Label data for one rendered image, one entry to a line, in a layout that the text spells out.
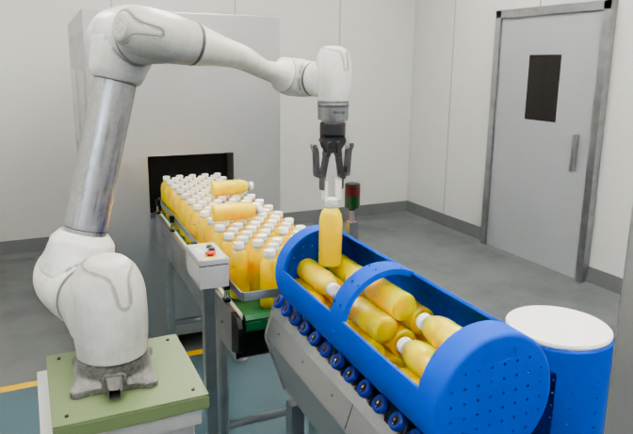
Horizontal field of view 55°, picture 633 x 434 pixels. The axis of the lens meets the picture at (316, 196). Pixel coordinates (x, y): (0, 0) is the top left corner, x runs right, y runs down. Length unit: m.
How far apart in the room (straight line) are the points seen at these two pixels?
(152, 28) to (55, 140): 4.63
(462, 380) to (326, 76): 0.91
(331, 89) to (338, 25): 4.97
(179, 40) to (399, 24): 5.77
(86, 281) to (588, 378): 1.25
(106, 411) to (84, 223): 0.44
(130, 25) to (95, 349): 0.69
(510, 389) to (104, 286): 0.85
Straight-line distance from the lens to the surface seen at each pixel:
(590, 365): 1.77
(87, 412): 1.39
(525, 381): 1.34
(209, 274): 2.06
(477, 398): 1.27
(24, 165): 5.99
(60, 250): 1.54
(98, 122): 1.53
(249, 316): 2.11
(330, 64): 1.73
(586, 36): 5.33
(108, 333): 1.39
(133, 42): 1.39
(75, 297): 1.40
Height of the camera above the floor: 1.74
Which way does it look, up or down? 12 degrees down
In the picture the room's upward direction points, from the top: 1 degrees clockwise
